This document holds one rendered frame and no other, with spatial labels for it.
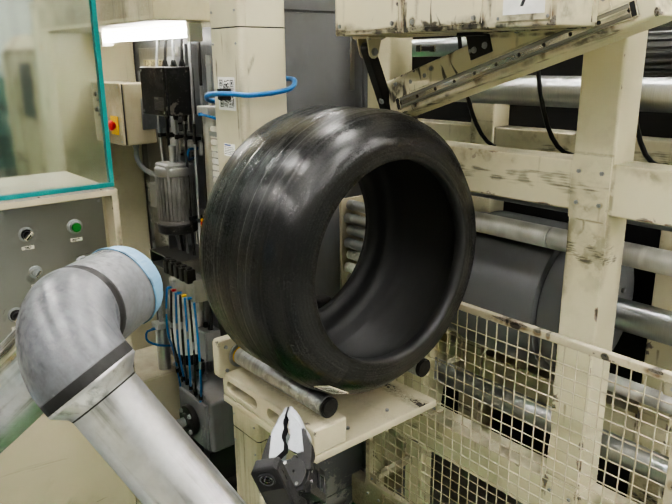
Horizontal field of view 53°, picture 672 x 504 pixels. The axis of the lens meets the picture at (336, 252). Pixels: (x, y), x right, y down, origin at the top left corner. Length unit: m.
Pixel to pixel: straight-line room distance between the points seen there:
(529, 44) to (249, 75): 0.61
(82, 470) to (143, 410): 1.26
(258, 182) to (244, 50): 0.41
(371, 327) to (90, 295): 0.97
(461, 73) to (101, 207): 0.98
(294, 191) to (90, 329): 0.52
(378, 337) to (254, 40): 0.75
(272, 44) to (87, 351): 1.00
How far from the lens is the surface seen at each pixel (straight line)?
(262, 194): 1.21
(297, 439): 1.14
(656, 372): 1.46
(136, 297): 0.88
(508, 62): 1.51
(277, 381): 1.50
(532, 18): 1.32
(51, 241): 1.84
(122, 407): 0.78
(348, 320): 1.68
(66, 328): 0.78
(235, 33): 1.57
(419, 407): 1.61
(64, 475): 2.03
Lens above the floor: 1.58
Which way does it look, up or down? 16 degrees down
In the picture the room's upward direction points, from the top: 1 degrees counter-clockwise
